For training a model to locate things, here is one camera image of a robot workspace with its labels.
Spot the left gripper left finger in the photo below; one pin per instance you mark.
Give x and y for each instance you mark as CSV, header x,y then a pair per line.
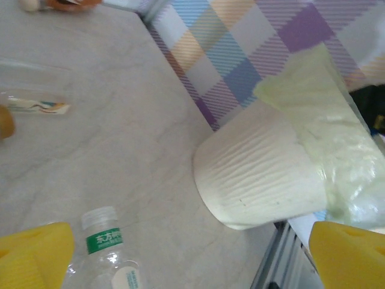
x,y
33,259

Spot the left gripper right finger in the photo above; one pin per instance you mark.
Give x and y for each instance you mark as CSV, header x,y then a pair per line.
x,y
352,259

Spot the green label water bottle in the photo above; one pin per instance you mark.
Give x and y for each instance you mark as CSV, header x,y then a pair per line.
x,y
105,241

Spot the clear bottle brown cap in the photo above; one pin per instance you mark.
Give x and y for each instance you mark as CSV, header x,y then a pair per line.
x,y
39,105

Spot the brown label bottle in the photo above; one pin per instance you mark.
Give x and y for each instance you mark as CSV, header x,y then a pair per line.
x,y
63,3

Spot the white plastic bin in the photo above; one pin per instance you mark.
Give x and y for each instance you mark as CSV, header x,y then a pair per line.
x,y
258,174

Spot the pale yellow plastic bucket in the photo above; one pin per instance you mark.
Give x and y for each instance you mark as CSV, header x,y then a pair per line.
x,y
337,126

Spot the aluminium right side rail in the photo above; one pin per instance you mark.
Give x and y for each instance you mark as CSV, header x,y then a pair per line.
x,y
282,259

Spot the aluminium right frame post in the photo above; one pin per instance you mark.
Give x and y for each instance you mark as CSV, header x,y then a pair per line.
x,y
150,7

